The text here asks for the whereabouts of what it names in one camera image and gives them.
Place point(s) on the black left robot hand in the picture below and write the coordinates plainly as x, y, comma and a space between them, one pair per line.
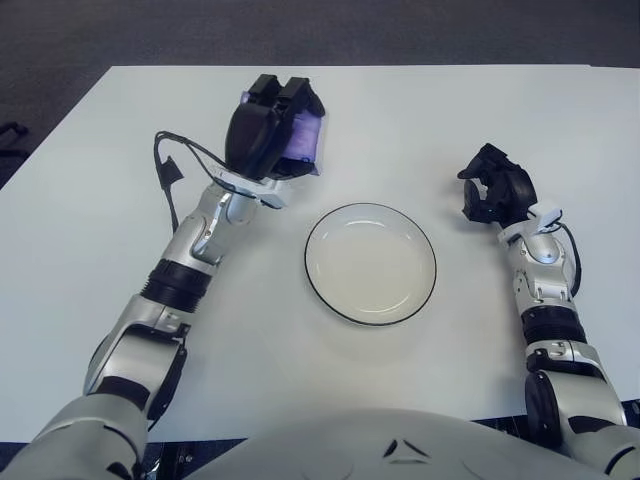
252, 135

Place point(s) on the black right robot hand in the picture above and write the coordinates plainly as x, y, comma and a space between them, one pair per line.
512, 190

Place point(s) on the purple tissue paper pack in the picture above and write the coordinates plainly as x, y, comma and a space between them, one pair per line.
306, 135

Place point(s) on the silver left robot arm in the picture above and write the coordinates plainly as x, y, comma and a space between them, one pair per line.
200, 235

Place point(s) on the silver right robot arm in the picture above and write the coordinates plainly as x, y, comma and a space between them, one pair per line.
542, 285

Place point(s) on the white plate black rim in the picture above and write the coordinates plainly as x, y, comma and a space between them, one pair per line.
370, 265

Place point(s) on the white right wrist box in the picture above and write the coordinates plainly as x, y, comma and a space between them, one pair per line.
546, 211

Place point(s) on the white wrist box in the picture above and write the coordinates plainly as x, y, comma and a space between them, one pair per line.
274, 200
546, 211

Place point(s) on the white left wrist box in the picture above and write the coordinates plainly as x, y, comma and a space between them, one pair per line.
274, 200

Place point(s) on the black office chair base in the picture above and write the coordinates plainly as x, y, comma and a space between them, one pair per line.
12, 129

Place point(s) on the grey robot torso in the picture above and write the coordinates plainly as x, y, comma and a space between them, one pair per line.
350, 450

